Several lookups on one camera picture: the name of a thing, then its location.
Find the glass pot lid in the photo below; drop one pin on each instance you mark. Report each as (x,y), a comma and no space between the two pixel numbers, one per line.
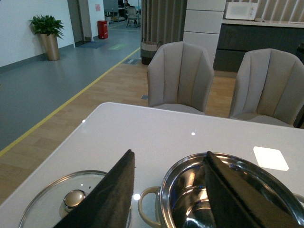
(57,199)

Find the right beige upholstered chair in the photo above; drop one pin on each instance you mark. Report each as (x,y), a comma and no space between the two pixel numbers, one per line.
(269,88)

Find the distant office chair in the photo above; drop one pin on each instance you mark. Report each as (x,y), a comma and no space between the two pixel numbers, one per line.
(132,14)

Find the red fire extinguisher box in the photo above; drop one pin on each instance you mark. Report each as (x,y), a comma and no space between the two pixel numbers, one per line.
(102,29)

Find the white microwave oven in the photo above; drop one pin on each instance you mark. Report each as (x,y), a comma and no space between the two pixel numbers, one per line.
(241,10)

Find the blue floor mat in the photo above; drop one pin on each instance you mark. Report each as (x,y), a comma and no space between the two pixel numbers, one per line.
(93,45)

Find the green potted plant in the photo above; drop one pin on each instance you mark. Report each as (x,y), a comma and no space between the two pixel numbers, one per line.
(49,30)

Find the beige upholstered chair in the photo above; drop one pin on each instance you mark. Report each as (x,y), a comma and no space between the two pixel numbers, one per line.
(180,76)
(269,88)

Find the beige electric cooking pot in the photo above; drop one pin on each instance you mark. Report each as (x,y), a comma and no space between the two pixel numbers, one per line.
(182,200)

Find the woven storage basket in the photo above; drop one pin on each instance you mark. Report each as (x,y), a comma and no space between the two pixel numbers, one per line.
(148,50)

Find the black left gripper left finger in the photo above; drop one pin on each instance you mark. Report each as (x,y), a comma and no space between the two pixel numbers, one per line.
(108,205)

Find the grey striped curtain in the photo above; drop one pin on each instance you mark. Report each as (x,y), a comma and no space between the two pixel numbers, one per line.
(163,20)

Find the left beige upholstered chair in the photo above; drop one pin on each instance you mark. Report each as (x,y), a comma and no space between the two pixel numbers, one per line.
(180,76)

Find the dark kitchen counter cabinet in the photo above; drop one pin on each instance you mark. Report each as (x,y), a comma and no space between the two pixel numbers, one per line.
(235,40)

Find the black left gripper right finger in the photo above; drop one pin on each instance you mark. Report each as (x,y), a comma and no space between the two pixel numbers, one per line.
(236,204)

